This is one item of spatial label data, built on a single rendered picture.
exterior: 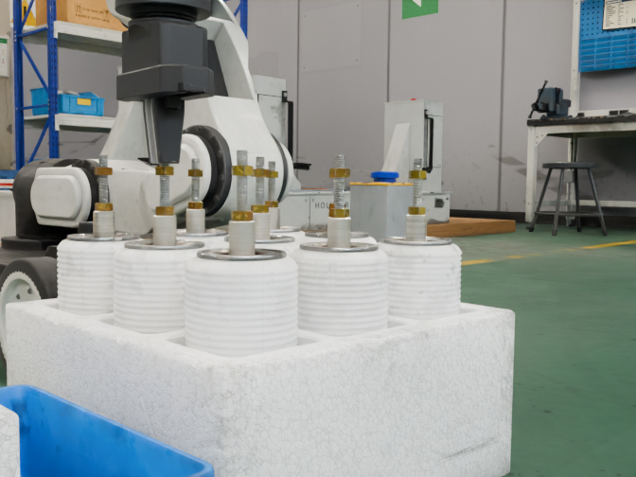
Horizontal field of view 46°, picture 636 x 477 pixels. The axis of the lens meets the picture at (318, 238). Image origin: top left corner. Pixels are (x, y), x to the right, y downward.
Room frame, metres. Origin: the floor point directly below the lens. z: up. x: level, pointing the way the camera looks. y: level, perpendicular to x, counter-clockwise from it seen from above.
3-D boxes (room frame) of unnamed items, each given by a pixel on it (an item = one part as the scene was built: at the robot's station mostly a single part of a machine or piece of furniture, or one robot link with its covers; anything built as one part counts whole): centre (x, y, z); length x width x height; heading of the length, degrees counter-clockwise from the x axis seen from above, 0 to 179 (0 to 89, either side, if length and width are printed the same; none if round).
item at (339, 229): (0.71, -0.02, 0.26); 0.02 x 0.02 x 0.03
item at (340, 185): (0.71, -0.02, 0.30); 0.01 x 0.01 x 0.08
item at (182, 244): (0.72, 0.15, 0.25); 0.08 x 0.08 x 0.01
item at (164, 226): (0.72, 0.15, 0.26); 0.02 x 0.02 x 0.03
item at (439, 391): (0.80, 0.06, 0.09); 0.39 x 0.39 x 0.18; 44
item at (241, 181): (0.63, 0.06, 0.30); 0.01 x 0.01 x 0.08
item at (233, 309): (0.63, 0.06, 0.16); 0.10 x 0.10 x 0.18
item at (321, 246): (0.71, -0.02, 0.25); 0.08 x 0.08 x 0.01
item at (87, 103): (5.83, 1.94, 0.90); 0.50 x 0.38 x 0.21; 47
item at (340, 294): (0.71, -0.02, 0.16); 0.10 x 0.10 x 0.18
